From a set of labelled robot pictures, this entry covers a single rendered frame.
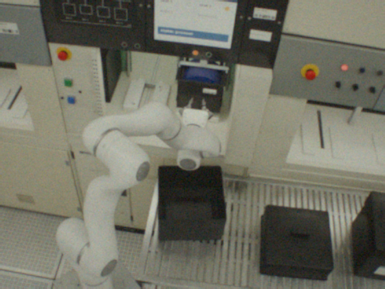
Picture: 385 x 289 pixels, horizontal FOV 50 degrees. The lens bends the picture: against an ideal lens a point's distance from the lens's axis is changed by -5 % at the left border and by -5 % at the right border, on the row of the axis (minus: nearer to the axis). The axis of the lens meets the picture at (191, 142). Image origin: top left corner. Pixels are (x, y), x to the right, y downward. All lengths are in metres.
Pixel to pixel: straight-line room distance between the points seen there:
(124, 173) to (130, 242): 1.60
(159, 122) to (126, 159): 0.16
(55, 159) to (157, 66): 0.76
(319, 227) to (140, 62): 1.32
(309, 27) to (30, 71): 1.14
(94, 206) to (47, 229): 1.59
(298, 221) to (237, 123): 0.49
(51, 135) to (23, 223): 0.90
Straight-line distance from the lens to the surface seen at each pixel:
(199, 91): 2.02
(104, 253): 1.37
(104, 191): 1.23
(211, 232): 1.82
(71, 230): 1.43
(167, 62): 2.48
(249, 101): 1.70
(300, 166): 2.08
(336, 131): 2.27
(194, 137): 1.46
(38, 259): 2.76
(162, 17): 1.56
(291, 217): 1.89
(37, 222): 2.90
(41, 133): 2.19
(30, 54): 1.84
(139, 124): 1.22
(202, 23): 1.55
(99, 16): 1.62
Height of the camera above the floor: 2.41
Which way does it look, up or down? 49 degrees down
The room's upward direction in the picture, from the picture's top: 6 degrees clockwise
